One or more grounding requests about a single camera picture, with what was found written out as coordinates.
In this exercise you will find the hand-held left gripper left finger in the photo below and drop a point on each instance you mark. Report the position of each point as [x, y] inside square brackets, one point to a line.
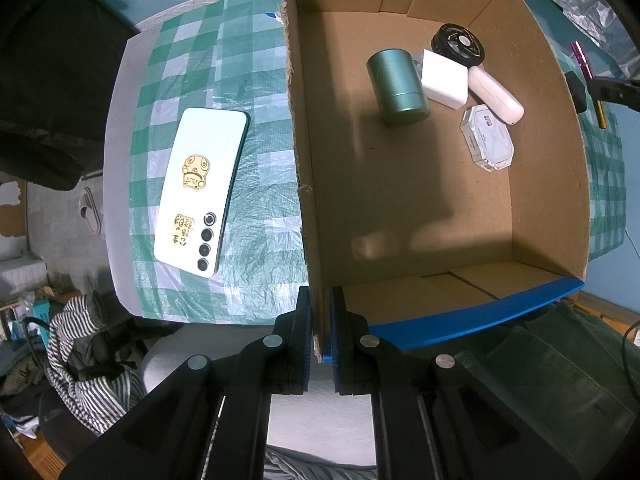
[304, 320]

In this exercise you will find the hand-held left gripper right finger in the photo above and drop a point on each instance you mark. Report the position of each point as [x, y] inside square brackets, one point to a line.
[337, 320]

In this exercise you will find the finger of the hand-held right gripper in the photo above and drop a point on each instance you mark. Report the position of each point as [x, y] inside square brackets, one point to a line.
[617, 92]

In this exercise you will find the white oblong case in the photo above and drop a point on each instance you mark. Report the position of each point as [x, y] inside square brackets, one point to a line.
[497, 95]

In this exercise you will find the clear hexagonal box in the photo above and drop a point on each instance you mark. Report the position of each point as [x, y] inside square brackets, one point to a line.
[487, 137]

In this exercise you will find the cardboard box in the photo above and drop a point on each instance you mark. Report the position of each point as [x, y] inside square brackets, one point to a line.
[425, 200]

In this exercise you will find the white charger cube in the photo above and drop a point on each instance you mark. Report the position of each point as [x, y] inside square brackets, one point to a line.
[445, 80]

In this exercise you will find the green tin can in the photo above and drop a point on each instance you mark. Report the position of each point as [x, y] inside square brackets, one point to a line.
[397, 85]

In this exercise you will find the yellow pen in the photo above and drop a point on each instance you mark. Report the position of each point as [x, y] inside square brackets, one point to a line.
[601, 115]

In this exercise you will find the pink pen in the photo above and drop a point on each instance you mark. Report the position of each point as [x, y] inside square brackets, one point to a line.
[582, 60]

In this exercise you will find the white foam sheet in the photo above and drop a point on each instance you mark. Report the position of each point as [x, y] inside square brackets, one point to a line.
[320, 420]

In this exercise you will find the white smartphone with gold stickers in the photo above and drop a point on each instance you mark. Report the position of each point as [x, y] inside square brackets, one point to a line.
[205, 140]

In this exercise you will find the striped cloth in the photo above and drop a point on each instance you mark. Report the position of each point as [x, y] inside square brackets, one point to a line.
[75, 330]

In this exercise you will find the white slipper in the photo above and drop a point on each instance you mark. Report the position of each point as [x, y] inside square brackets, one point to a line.
[90, 210]

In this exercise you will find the green checkered tablecloth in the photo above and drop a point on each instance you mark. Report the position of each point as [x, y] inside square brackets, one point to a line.
[250, 60]

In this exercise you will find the dark chair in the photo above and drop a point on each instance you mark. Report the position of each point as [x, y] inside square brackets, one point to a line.
[55, 60]

